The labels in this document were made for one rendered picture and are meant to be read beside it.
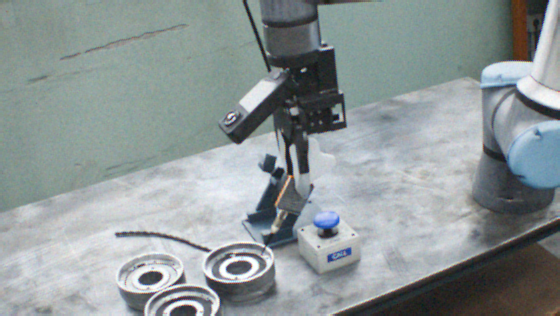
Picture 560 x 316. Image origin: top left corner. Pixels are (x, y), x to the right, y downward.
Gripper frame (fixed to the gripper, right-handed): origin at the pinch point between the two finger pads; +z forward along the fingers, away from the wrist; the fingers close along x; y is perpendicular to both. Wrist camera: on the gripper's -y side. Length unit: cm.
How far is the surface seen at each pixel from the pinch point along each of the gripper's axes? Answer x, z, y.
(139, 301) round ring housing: -0.9, 10.8, -25.8
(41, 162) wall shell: 159, 54, -40
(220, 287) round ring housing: -3.8, 10.3, -14.1
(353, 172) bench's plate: 21.9, 13.2, 18.5
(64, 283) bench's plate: 13.0, 13.3, -36.5
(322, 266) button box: -4.3, 11.7, 1.2
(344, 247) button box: -4.1, 9.8, 5.0
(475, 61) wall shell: 167, 62, 144
